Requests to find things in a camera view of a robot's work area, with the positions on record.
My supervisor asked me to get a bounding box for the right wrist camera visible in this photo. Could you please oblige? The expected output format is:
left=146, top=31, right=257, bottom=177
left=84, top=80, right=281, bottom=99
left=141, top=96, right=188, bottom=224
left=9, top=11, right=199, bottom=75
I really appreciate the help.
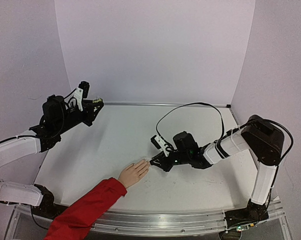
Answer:
left=150, top=135, right=172, bottom=157

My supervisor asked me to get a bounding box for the aluminium table edge rail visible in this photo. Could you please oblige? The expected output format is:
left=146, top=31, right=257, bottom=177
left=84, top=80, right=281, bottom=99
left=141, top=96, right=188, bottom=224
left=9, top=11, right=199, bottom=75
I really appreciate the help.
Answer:
left=4, top=200, right=293, bottom=240

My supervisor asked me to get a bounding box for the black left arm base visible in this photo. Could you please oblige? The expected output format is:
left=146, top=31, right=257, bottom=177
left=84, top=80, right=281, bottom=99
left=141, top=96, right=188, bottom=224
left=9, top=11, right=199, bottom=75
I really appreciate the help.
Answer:
left=31, top=184, right=67, bottom=220

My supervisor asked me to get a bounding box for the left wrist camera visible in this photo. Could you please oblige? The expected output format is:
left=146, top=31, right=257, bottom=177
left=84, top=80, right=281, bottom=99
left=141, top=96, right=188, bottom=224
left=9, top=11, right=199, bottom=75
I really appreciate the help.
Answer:
left=73, top=81, right=90, bottom=112

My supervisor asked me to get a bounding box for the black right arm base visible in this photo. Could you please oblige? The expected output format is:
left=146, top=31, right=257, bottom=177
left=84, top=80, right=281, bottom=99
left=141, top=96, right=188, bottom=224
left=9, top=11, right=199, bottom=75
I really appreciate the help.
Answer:
left=224, top=200, right=269, bottom=229

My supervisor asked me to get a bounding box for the red sleeved forearm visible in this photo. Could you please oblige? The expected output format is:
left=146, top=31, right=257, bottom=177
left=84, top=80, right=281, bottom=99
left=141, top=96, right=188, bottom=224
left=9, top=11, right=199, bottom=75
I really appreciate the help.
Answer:
left=44, top=177, right=127, bottom=240

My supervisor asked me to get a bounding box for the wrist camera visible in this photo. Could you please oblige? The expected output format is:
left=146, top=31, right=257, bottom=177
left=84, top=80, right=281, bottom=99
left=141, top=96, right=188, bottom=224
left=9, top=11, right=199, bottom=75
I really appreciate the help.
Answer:
left=73, top=81, right=90, bottom=112
left=150, top=135, right=172, bottom=157

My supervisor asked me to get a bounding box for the yellow nail polish bottle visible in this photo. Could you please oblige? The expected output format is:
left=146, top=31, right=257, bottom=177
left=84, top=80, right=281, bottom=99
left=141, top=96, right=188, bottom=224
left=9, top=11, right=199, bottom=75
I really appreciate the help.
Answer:
left=92, top=95, right=103, bottom=104

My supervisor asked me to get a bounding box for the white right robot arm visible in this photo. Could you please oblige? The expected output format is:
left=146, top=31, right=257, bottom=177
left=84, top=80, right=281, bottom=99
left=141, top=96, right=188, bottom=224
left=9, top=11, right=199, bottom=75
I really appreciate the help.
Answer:
left=150, top=115, right=285, bottom=209

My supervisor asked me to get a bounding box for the mannequin hand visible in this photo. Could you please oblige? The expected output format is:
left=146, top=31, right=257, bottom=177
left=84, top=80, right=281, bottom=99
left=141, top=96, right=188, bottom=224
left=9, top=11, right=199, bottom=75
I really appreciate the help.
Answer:
left=117, top=159, right=150, bottom=189

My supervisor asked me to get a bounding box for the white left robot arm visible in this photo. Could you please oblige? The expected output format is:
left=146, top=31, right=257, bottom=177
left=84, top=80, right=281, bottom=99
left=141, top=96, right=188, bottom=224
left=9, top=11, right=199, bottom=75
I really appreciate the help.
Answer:
left=0, top=95, right=104, bottom=207

